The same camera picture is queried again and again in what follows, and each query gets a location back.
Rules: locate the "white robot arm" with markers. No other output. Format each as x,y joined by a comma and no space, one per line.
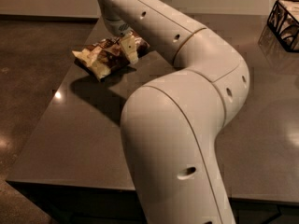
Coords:
169,125

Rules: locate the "brown salt chip bag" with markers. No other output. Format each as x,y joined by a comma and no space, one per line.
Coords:
106,56

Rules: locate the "black wire basket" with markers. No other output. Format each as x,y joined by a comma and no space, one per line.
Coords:
283,21

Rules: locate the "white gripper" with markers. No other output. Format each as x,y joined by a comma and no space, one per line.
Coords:
118,26

